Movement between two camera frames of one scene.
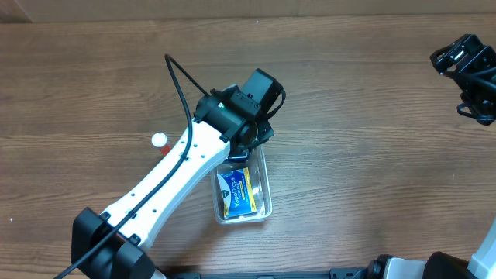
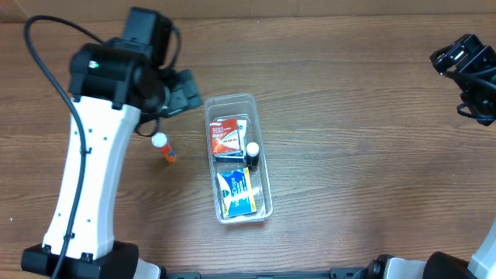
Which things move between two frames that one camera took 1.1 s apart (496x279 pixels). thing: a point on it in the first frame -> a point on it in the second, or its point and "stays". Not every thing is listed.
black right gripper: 452,56 stays
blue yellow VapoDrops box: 237,193 stays
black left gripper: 263,136 -> 183,95
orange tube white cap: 160,140 stays
